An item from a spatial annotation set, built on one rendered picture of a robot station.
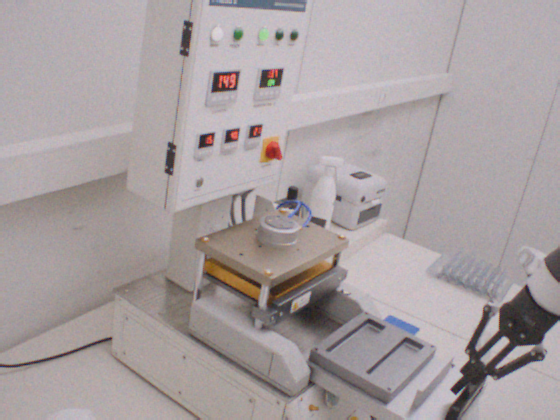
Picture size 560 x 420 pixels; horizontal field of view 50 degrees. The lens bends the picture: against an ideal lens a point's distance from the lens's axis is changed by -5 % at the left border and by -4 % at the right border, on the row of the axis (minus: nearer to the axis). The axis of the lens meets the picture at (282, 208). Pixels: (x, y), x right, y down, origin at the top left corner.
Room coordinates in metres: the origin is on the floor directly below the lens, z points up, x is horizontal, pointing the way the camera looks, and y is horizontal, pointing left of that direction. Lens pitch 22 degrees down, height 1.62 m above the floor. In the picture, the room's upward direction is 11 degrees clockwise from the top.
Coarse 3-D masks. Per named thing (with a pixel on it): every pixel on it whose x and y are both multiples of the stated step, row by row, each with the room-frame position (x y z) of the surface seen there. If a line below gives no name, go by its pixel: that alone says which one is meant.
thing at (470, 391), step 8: (472, 384) 0.88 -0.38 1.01; (480, 384) 0.89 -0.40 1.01; (464, 392) 0.85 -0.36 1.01; (472, 392) 0.86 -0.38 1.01; (456, 400) 0.83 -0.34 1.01; (464, 400) 0.83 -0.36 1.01; (456, 408) 0.81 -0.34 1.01; (464, 408) 0.82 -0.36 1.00; (448, 416) 0.81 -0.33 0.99; (456, 416) 0.80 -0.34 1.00
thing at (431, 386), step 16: (320, 368) 0.91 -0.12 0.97; (432, 368) 0.97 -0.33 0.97; (448, 368) 0.95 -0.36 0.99; (320, 384) 0.90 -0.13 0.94; (336, 384) 0.88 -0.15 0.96; (352, 384) 0.88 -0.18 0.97; (416, 384) 0.91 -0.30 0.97; (432, 384) 0.88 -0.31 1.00; (448, 384) 0.93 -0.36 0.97; (352, 400) 0.86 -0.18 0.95; (368, 400) 0.85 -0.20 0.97; (400, 400) 0.86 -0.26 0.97; (416, 400) 0.84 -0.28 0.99; (432, 400) 0.87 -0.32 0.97; (448, 400) 0.88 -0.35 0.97; (384, 416) 0.83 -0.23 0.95; (400, 416) 0.81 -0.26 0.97; (416, 416) 0.82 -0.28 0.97; (432, 416) 0.83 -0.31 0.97; (464, 416) 0.85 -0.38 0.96
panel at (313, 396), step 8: (304, 392) 0.89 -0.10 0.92; (312, 392) 0.91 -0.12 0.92; (320, 392) 0.92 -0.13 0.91; (304, 400) 0.88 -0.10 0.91; (312, 400) 0.90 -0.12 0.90; (320, 400) 0.92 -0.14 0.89; (344, 400) 0.97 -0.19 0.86; (304, 408) 0.88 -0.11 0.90; (312, 408) 0.88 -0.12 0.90; (320, 408) 0.91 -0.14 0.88; (328, 408) 0.93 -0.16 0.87; (336, 408) 0.95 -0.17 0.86; (344, 408) 0.97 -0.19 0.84; (352, 408) 0.99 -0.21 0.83; (304, 416) 0.87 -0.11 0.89; (312, 416) 0.89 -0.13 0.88; (320, 416) 0.90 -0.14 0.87; (328, 416) 0.92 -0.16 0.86; (336, 416) 0.94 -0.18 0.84; (344, 416) 0.96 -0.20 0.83; (352, 416) 0.98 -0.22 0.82; (360, 416) 1.00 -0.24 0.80; (368, 416) 1.02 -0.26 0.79
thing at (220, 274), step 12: (216, 264) 1.05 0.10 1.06; (324, 264) 1.14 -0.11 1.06; (204, 276) 1.06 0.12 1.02; (216, 276) 1.04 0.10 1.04; (228, 276) 1.03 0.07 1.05; (240, 276) 1.02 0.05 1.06; (300, 276) 1.07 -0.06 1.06; (312, 276) 1.08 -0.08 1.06; (228, 288) 1.03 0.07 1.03; (240, 288) 1.01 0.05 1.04; (252, 288) 1.00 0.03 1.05; (276, 288) 1.00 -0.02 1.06; (288, 288) 1.01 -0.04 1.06; (252, 300) 1.00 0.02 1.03
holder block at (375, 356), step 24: (336, 336) 0.98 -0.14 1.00; (360, 336) 1.02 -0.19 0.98; (384, 336) 1.01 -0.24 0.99; (408, 336) 1.03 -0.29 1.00; (312, 360) 0.92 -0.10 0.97; (336, 360) 0.90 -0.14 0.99; (360, 360) 0.92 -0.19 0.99; (384, 360) 0.95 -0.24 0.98; (408, 360) 0.97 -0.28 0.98; (360, 384) 0.87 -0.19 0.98; (384, 384) 0.86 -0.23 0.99
